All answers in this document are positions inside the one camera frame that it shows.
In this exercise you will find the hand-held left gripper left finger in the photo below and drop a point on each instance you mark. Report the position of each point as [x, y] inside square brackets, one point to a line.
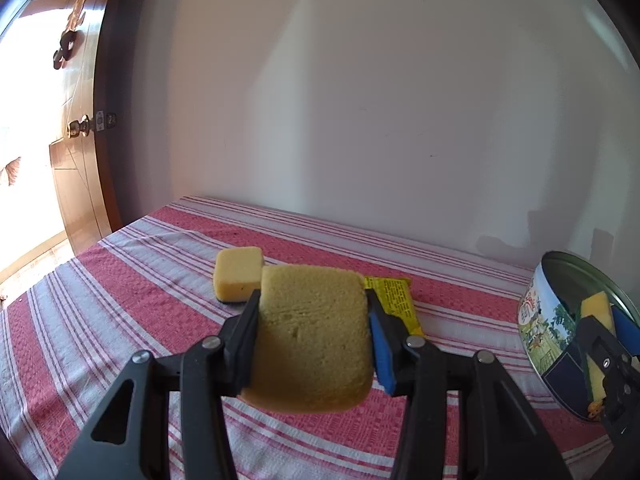
[247, 340]

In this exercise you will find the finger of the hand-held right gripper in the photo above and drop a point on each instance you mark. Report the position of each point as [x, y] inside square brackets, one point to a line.
[625, 330]
[607, 375]

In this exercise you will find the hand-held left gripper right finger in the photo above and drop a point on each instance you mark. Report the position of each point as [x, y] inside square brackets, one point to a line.
[382, 355]

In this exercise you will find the yellow sponge with green scourer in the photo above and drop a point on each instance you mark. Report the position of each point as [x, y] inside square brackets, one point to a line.
[595, 305]

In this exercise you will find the rough yellow sponge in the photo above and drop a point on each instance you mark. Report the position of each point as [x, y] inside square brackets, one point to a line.
[310, 340]

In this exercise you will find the round metal tin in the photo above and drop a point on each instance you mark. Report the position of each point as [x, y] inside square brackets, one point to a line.
[545, 340]

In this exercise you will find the yellow snack packet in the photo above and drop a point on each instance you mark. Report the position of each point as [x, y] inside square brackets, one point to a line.
[397, 305]

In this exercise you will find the yellow sponge with dark base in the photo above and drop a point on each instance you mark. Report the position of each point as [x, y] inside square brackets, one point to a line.
[237, 272]

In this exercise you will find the red striped tablecloth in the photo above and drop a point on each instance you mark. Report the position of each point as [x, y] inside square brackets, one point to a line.
[125, 285]

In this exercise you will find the metal door latch plate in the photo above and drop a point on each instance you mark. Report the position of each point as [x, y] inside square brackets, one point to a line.
[106, 120]

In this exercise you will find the brass door knob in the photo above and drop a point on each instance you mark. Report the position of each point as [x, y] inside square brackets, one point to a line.
[79, 127]

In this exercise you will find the wooden door with knob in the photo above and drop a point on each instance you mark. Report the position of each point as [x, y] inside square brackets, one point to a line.
[112, 60]

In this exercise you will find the hanging door decoration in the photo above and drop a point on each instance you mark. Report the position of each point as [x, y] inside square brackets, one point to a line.
[70, 35]

